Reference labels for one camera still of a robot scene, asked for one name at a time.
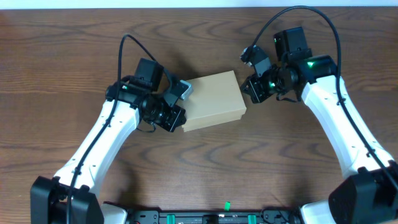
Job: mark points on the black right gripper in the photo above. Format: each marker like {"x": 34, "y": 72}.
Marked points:
{"x": 255, "y": 89}

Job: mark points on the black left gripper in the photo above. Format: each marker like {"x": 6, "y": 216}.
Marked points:
{"x": 173, "y": 118}

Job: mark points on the cardboard box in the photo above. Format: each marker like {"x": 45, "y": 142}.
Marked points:
{"x": 216, "y": 99}

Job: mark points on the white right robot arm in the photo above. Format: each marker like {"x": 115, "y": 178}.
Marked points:
{"x": 368, "y": 193}

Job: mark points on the green clip on rail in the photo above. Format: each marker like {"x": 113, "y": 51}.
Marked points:
{"x": 227, "y": 206}

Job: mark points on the black aluminium mounting rail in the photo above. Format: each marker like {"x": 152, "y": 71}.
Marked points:
{"x": 270, "y": 216}

